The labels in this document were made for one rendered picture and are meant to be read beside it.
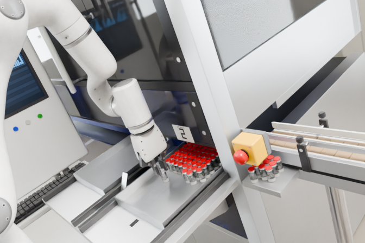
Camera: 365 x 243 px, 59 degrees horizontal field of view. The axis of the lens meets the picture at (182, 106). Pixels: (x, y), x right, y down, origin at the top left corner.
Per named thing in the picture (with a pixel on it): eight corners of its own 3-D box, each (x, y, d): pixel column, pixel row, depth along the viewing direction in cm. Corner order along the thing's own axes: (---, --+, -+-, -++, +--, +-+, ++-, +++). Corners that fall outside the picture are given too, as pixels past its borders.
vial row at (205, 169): (176, 164, 119) (172, 153, 118) (212, 175, 106) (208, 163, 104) (172, 167, 118) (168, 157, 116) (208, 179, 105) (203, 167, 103)
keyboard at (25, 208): (83, 164, 165) (81, 159, 164) (95, 170, 154) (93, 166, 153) (5, 216, 144) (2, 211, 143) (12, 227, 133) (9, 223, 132)
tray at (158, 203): (187, 148, 128) (184, 141, 126) (239, 161, 108) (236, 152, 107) (118, 204, 109) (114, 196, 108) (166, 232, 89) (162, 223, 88)
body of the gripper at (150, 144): (146, 116, 109) (158, 144, 113) (123, 133, 104) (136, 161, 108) (160, 119, 104) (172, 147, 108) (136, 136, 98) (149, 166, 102)
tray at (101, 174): (138, 136, 153) (136, 130, 152) (174, 145, 134) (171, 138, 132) (76, 180, 134) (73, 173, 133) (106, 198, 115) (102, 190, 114)
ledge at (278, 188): (268, 160, 107) (266, 154, 106) (305, 168, 97) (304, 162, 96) (243, 186, 99) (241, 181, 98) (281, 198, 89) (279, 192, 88)
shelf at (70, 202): (134, 138, 158) (133, 135, 157) (252, 169, 105) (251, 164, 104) (43, 202, 131) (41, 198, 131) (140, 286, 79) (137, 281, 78)
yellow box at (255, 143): (251, 148, 98) (245, 127, 95) (272, 152, 93) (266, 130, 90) (236, 162, 94) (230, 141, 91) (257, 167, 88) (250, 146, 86)
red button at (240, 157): (241, 157, 93) (238, 145, 91) (253, 159, 90) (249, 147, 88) (233, 164, 91) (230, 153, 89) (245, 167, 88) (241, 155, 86)
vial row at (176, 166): (172, 167, 118) (168, 157, 116) (207, 179, 104) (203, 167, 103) (168, 171, 117) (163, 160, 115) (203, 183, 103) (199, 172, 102)
